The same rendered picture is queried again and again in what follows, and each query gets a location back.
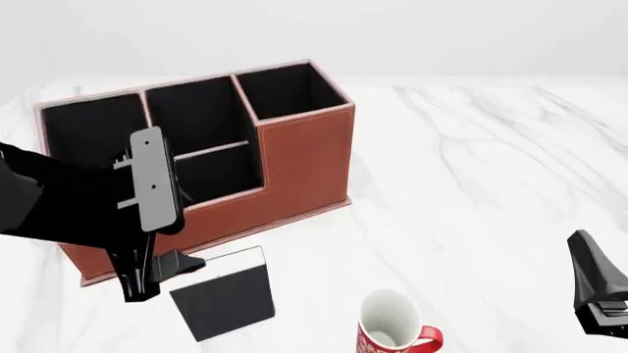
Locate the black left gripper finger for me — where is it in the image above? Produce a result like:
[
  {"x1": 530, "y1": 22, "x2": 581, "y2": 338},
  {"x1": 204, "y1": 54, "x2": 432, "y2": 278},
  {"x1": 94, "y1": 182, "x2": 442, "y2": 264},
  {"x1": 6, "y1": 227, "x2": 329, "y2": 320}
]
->
[
  {"x1": 151, "y1": 248, "x2": 207, "y2": 285},
  {"x1": 108, "y1": 237, "x2": 162, "y2": 304}
]

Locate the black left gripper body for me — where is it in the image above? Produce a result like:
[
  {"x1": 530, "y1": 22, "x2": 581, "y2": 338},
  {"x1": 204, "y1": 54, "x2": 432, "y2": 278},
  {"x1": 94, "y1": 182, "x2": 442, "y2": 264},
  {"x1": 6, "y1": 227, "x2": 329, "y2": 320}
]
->
[{"x1": 103, "y1": 219, "x2": 186, "y2": 259}]

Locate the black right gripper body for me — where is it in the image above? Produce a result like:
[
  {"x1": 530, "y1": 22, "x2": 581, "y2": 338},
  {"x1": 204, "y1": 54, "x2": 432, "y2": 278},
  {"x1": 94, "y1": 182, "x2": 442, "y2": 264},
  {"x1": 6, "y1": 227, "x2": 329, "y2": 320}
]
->
[{"x1": 573, "y1": 292, "x2": 628, "y2": 337}]

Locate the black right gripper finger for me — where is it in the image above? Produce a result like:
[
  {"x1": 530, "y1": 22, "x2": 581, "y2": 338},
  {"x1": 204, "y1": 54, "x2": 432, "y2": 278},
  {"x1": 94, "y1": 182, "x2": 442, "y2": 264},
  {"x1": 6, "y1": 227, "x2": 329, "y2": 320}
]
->
[{"x1": 566, "y1": 229, "x2": 628, "y2": 307}]

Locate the black book with white pages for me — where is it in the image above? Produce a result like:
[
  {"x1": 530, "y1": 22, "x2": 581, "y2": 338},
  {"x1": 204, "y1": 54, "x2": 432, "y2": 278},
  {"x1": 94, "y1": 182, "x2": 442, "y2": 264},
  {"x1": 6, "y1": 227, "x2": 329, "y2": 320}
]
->
[{"x1": 169, "y1": 244, "x2": 277, "y2": 343}]

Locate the red-brown desk caddy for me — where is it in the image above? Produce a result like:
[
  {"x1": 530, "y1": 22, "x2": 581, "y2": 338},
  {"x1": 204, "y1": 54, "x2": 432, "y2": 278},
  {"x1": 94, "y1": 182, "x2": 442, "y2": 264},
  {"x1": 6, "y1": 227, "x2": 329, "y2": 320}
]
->
[{"x1": 32, "y1": 58, "x2": 355, "y2": 288}]

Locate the grey plate on black stalk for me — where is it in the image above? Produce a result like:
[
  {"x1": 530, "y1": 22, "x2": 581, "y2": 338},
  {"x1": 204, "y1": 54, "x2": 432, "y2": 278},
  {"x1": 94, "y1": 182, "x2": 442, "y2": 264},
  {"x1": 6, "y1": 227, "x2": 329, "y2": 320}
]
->
[{"x1": 113, "y1": 126, "x2": 180, "y2": 233}]

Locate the red mug with white inside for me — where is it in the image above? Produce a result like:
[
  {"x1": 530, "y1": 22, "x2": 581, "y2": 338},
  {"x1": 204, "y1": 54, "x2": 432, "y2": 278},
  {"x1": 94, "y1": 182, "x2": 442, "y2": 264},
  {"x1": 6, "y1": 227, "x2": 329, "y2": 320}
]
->
[{"x1": 354, "y1": 288, "x2": 445, "y2": 353}]

